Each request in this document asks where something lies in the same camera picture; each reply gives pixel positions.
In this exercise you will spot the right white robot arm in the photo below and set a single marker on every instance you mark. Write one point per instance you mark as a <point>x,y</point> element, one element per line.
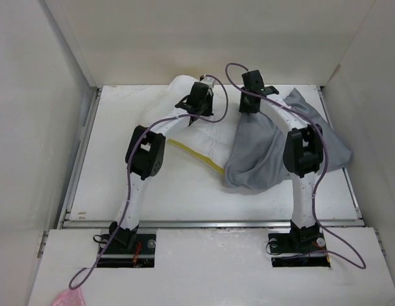
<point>303,154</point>

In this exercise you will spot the grey pillowcase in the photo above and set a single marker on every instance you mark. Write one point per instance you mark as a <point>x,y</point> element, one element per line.
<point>256,159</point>

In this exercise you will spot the pink plastic bag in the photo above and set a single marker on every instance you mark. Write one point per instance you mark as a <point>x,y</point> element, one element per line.
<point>70,298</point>

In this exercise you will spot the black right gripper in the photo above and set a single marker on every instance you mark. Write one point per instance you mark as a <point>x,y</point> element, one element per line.
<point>244,108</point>

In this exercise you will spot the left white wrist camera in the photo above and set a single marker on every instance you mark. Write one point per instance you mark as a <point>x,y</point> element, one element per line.
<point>210,81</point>

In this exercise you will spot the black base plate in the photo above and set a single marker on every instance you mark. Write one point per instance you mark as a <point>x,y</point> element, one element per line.
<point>141,254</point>
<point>297,249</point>

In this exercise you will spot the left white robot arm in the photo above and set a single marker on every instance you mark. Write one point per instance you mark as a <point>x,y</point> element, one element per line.
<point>144,157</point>

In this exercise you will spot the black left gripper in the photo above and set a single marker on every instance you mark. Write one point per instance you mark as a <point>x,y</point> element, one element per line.
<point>209,97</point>

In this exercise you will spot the white pillow with yellow edge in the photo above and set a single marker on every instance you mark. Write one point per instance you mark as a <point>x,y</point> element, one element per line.
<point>210,143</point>

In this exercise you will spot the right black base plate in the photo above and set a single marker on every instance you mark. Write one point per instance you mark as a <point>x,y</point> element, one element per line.
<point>297,249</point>

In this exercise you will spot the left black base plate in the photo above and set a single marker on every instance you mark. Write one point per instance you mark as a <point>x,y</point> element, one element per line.
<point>141,254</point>

